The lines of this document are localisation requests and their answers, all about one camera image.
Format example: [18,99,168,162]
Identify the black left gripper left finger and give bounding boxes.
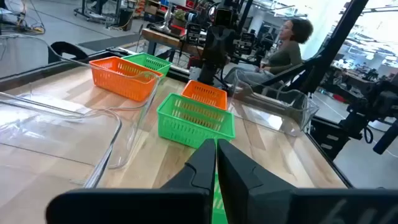
[45,138,217,224]

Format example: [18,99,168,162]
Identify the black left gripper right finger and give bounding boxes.
[216,138,398,224]

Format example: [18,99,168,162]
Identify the orange plastic basket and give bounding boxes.
[180,79,229,111]
[89,56,164,103]

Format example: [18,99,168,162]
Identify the green plastic basket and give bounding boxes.
[121,52,173,78]
[212,172,229,224]
[156,92,236,150]

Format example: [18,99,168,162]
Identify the right clear plastic bin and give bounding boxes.
[228,69,320,138]

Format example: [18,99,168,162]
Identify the clear plastic bin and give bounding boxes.
[0,33,162,189]
[228,69,320,138]

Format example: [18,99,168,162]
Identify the left clear plastic bin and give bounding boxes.
[0,33,162,189]

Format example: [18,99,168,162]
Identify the seated person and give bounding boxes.
[223,17,315,91]

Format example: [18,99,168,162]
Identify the black control box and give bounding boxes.
[234,32,257,57]
[185,22,203,46]

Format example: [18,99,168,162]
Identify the cluttered workbench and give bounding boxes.
[322,58,390,91]

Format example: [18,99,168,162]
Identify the wooden workbench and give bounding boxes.
[141,27,206,63]

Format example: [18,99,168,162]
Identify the black robot station equipment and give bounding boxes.
[310,72,398,162]

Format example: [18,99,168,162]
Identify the red box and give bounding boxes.
[169,24,187,36]

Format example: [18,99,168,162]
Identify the black floor mat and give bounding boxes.
[76,32,142,53]

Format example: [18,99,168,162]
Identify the silver table lamp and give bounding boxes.
[157,3,175,34]

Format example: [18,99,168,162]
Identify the black waste bin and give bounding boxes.
[118,7,135,32]

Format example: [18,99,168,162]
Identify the black rolling cart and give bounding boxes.
[73,0,109,23]

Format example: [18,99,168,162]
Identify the black cylinder handle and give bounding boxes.
[372,120,398,156]

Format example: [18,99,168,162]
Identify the black diagonal frame post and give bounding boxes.
[251,0,369,95]

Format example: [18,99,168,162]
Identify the floor cable bundle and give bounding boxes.
[0,0,47,35]

